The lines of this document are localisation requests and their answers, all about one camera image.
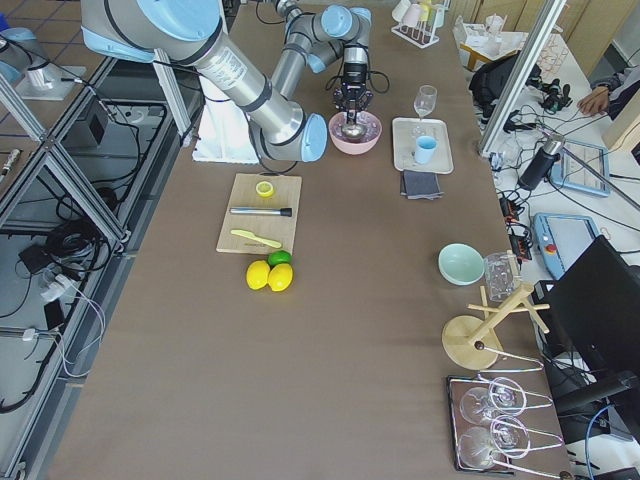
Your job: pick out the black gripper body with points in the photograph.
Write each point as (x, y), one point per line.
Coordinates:
(354, 74)

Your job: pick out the metal ice scoop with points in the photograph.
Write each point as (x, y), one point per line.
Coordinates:
(354, 131)

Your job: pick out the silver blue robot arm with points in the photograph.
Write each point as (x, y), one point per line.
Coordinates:
(191, 34)

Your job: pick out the clear ice cubes pile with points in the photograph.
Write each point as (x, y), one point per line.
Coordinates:
(373, 127)

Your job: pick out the blue plastic cup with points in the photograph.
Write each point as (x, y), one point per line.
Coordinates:
(425, 147)

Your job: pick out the pink cup on rack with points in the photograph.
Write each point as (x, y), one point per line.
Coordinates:
(407, 13)

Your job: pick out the yellow cup on rack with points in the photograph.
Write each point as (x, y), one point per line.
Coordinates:
(426, 8)

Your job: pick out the pink bowl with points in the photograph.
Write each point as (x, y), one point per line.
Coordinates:
(350, 145)

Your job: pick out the cream serving tray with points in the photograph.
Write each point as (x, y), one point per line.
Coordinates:
(404, 146)

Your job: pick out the clear wine glass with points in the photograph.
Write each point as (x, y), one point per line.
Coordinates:
(424, 104)

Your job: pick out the dark grey folded cloth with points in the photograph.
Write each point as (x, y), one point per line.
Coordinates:
(416, 185)

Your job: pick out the wooden cutting board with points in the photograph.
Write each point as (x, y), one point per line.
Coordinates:
(283, 229)

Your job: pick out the half lemon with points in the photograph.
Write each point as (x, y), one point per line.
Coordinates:
(265, 189)

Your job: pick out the metal muddler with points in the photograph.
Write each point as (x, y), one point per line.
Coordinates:
(259, 211)

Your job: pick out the black bag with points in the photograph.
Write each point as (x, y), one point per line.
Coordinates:
(488, 82)

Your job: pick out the white product box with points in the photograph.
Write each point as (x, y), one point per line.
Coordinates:
(491, 37)

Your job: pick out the yellow plastic knife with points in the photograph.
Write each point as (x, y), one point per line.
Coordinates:
(256, 238)

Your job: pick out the green lime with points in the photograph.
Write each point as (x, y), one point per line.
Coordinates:
(279, 257)

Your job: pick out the yellow lemon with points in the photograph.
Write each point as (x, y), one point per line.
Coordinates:
(280, 277)
(257, 274)

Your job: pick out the mint green bowl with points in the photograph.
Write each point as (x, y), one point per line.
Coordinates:
(460, 264)

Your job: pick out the black water bottle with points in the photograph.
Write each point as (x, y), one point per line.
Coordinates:
(540, 165)

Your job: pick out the clear glass mug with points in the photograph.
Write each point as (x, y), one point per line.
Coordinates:
(502, 276)

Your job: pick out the blue teach pendant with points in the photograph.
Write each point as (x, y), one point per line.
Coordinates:
(562, 238)
(569, 173)

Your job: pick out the wooden mug tree stand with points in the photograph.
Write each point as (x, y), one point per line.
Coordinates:
(472, 343)

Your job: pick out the black monitor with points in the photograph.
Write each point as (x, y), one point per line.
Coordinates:
(596, 302)

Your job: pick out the black tray with glasses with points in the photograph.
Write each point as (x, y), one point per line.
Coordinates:
(489, 433)

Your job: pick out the white wire cup rack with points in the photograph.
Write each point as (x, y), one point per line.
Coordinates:
(424, 34)

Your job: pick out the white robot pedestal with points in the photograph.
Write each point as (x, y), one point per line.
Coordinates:
(223, 130)

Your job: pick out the aluminium frame post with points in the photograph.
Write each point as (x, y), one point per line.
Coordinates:
(527, 57)

